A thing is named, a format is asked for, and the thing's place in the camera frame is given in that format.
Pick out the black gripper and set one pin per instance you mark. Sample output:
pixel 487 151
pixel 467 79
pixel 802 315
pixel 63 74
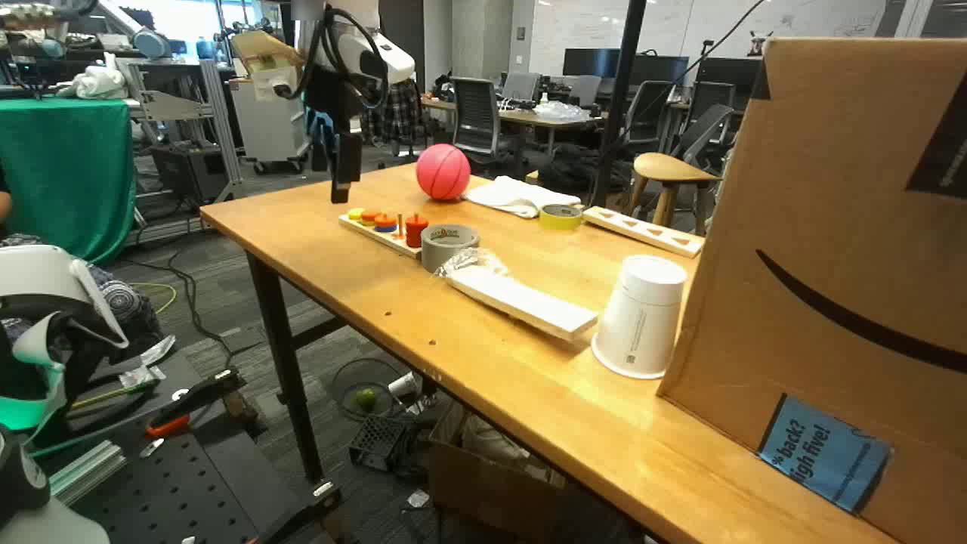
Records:
pixel 347 140

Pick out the pink rubber ball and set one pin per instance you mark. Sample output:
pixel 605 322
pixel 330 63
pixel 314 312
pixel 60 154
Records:
pixel 442 174

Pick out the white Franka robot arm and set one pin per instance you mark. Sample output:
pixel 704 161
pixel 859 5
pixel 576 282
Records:
pixel 379 56

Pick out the green small ball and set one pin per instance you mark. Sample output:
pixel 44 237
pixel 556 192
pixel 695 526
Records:
pixel 368 401

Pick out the white rolling cabinet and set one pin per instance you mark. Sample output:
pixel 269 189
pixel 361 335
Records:
pixel 266 121

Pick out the grey office chair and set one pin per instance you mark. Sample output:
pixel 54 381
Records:
pixel 474 113

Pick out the grey metal shelf rack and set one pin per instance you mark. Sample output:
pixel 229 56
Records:
pixel 184 121

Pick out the white flat tray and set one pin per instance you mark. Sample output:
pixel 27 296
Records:
pixel 517 300

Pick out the round wooden meeting table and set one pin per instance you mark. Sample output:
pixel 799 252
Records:
pixel 548 119

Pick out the yellow green tape roll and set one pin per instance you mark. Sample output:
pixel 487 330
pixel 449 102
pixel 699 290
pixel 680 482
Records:
pixel 560 215

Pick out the black backpack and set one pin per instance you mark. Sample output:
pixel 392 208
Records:
pixel 569 174

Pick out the black hand tool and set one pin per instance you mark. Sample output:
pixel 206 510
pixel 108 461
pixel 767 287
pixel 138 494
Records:
pixel 200 391

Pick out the white paper cup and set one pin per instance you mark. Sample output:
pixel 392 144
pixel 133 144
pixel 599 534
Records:
pixel 639 319

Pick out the round wooden stool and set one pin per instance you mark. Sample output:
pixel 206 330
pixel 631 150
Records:
pixel 669 170

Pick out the black perforated breadboard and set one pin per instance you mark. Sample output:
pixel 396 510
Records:
pixel 191 494

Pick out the brown cardboard box under table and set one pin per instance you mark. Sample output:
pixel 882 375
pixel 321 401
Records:
pixel 493 494

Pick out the aluminium extrusion bar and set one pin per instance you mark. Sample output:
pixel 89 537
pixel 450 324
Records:
pixel 87 474

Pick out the large cardboard shipping box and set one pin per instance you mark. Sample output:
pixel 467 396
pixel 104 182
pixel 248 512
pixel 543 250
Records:
pixel 835 252

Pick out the blue sticker on box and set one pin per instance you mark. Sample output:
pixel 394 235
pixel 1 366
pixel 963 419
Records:
pixel 824 456

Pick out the grey duct tape roll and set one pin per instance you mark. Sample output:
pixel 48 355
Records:
pixel 449 247

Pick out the tan wrist mount plate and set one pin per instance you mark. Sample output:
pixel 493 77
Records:
pixel 263 51

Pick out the black metal table frame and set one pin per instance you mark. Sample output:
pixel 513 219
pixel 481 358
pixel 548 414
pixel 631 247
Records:
pixel 289 372

